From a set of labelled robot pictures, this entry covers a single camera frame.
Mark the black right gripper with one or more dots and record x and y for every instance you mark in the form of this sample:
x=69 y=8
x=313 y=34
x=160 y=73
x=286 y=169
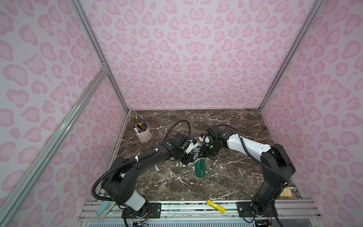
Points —
x=205 y=152

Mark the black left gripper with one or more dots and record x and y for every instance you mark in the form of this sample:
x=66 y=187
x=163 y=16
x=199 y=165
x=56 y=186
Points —
x=189 y=159

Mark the white shoelace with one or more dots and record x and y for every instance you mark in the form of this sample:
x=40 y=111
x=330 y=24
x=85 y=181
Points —
x=198 y=160

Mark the green canvas sneaker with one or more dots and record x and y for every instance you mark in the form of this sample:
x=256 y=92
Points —
x=199 y=175

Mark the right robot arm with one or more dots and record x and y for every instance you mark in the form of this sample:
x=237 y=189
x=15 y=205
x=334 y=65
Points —
x=277 y=167

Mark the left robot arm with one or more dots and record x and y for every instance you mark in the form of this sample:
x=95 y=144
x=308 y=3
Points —
x=120 y=180

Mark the pink pen cup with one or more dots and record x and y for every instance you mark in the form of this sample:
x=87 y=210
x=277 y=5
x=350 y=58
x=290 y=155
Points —
x=144 y=136

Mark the coloured pens bundle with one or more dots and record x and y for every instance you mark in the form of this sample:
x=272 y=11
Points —
x=140 y=126

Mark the yellow marker tube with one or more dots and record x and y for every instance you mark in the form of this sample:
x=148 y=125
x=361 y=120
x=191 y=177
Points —
x=216 y=206

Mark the light blue device lower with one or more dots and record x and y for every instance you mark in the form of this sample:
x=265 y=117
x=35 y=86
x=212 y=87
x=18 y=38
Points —
x=104 y=208

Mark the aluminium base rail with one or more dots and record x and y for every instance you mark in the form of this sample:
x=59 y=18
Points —
x=292 y=213

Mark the aluminium frame post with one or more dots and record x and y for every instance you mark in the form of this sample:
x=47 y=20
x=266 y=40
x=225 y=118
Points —
x=78 y=9

